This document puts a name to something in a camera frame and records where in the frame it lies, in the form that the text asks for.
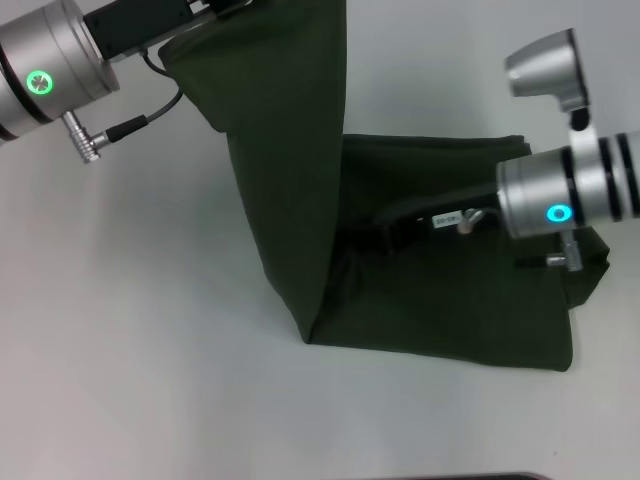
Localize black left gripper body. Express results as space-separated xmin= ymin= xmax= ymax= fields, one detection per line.
xmin=81 ymin=0 xmax=222 ymax=65

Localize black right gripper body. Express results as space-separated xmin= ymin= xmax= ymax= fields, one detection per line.
xmin=378 ymin=184 xmax=507 ymax=253

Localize dark green FREE t-shirt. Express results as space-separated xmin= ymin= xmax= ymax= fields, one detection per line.
xmin=156 ymin=0 xmax=613 ymax=374

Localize silver right cable connector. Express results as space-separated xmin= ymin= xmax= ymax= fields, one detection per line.
xmin=456 ymin=206 xmax=484 ymax=236

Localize silver cable connector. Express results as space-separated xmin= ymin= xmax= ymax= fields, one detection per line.
xmin=456 ymin=206 xmax=484 ymax=236
xmin=61 ymin=110 xmax=149 ymax=165

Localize dark right arm cable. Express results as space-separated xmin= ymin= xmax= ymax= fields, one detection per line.
xmin=474 ymin=206 xmax=507 ymax=232

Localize dark arm cable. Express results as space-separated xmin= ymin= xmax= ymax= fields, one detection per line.
xmin=139 ymin=44 xmax=185 ymax=127
xmin=474 ymin=206 xmax=507 ymax=232

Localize dark left arm cable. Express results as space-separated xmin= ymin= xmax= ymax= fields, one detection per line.
xmin=139 ymin=44 xmax=185 ymax=127

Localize silver left cable connector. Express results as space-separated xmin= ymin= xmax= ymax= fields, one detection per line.
xmin=61 ymin=110 xmax=149 ymax=165

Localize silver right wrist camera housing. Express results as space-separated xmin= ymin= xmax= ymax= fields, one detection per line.
xmin=503 ymin=27 xmax=602 ymax=221

